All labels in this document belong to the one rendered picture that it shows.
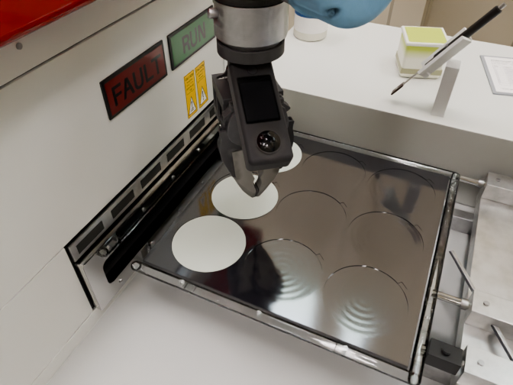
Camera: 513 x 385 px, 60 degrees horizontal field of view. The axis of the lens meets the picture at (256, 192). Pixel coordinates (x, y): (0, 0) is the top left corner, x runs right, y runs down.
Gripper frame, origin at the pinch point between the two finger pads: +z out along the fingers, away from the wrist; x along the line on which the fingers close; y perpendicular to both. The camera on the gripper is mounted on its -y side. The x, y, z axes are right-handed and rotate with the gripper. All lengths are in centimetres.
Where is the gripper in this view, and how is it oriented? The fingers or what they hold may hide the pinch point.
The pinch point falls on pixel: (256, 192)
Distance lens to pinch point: 57.8
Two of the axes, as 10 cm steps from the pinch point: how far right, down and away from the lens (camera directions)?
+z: 0.0, 7.3, 6.8
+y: -2.8, -6.5, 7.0
